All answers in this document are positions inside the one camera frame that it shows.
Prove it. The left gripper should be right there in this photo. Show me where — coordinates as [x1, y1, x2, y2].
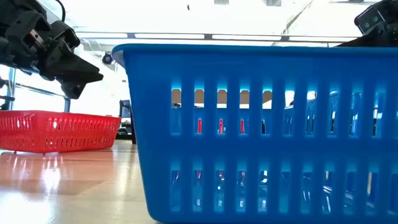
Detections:
[0, 11, 104, 100]

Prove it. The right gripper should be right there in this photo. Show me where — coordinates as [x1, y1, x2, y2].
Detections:
[337, 0, 398, 47]

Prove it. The red plastic basket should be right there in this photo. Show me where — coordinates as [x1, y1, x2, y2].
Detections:
[0, 110, 121, 154]

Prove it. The blue plastic basket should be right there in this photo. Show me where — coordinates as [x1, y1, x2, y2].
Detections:
[111, 43, 398, 224]

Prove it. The large dark-framed window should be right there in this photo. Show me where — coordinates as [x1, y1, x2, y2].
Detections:
[0, 67, 72, 113]

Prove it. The dark computer monitor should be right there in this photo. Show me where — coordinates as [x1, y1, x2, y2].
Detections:
[119, 99, 133, 119]

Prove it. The black background equipment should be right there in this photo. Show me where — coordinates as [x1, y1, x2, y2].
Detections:
[0, 77, 16, 110]

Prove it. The long ceiling light bar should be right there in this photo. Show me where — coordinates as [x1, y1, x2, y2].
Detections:
[74, 30, 358, 44]

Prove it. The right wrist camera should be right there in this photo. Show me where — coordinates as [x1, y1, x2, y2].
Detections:
[354, 4, 389, 34]

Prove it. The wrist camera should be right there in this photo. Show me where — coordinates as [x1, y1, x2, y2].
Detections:
[49, 20, 81, 52]
[354, 4, 389, 34]

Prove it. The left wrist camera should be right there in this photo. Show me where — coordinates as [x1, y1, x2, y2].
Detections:
[49, 20, 81, 52]

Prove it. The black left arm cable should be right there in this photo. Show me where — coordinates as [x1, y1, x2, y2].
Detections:
[55, 0, 67, 23]

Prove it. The black aluminium table frame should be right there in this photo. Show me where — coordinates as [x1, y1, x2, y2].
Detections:
[115, 132, 137, 141]

